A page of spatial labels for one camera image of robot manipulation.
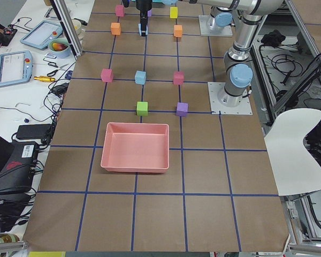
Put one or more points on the light blue bowl with fruit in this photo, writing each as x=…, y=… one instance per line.
x=60, y=47

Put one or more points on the teach pendant far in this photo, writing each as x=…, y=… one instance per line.
x=40, y=36

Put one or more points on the teach pendant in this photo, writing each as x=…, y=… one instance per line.
x=15, y=68
x=40, y=36

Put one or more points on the pink plastic bin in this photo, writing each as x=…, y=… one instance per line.
x=136, y=147

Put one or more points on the white chair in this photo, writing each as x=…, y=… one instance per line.
x=294, y=168

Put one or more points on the pink foam block far right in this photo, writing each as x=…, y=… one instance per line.
x=120, y=11

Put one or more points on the black computer box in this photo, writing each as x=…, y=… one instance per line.
x=16, y=175

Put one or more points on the brass cylinder tool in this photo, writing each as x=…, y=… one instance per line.
x=44, y=79

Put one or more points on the teach pendant near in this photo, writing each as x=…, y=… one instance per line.
x=15, y=68

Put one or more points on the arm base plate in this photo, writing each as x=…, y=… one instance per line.
x=218, y=26
x=222, y=103

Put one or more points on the black power adapter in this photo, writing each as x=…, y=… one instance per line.
x=36, y=131

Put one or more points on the yellow foam block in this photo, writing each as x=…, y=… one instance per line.
x=173, y=12

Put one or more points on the aluminium frame post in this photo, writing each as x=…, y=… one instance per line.
x=65, y=20

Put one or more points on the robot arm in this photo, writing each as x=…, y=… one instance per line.
x=214, y=11
x=239, y=74

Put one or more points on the dark pink foam block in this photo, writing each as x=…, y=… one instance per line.
x=178, y=78

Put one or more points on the purple foam block near pink bin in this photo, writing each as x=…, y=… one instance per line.
x=182, y=109

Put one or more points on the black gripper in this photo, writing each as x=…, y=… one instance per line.
x=142, y=6

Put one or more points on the light blue foam block carried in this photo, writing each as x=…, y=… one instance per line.
x=143, y=30

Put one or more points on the pink foam block window side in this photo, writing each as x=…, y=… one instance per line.
x=107, y=75

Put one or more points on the light blue foam block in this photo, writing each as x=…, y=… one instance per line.
x=140, y=77

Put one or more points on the black handled scissors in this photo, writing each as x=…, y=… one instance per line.
x=53, y=73

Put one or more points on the green foam block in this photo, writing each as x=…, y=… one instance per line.
x=142, y=108

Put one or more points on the beige bowl with lemon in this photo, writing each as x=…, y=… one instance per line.
x=78, y=28

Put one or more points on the orange foam block window side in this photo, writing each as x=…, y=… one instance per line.
x=115, y=28

